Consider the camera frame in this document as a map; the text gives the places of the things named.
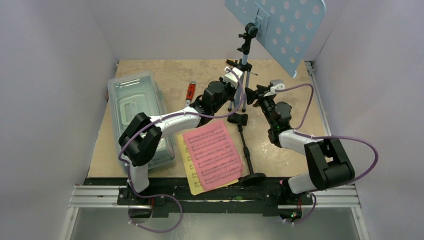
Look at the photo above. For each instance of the black microphone stand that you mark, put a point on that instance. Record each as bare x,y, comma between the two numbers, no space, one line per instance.
253,178

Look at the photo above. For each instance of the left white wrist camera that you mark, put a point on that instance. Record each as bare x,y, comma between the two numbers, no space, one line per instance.
232,76

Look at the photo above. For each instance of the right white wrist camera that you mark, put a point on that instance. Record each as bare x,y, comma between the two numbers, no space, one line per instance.
276,85

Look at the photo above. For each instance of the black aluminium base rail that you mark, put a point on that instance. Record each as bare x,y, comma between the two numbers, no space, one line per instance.
170,195

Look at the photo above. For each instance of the red handled adjustable wrench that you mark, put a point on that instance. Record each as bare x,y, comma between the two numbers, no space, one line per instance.
190,93

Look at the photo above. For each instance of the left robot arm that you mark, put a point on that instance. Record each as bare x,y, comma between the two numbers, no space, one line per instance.
140,139

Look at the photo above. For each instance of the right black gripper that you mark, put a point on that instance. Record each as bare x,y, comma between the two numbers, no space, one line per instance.
260,93

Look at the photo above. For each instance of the black yellow screwdriver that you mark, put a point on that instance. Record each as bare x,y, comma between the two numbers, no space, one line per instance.
237,63

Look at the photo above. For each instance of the clear plastic storage box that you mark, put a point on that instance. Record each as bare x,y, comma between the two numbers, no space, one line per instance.
130,95

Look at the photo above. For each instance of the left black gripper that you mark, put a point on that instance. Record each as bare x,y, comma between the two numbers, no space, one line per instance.
233,90

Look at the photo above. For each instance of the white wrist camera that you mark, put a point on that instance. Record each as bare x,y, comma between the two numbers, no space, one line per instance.
276,85
232,76

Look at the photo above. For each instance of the pink sheet music page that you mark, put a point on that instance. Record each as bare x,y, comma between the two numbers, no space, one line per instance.
213,155

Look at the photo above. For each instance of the blue perforated music stand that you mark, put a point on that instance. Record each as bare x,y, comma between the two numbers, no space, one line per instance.
285,28

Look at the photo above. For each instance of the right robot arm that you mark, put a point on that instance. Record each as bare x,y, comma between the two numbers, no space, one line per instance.
328,164

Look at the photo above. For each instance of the yellow sheet music page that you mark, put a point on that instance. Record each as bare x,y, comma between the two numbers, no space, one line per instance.
193,181

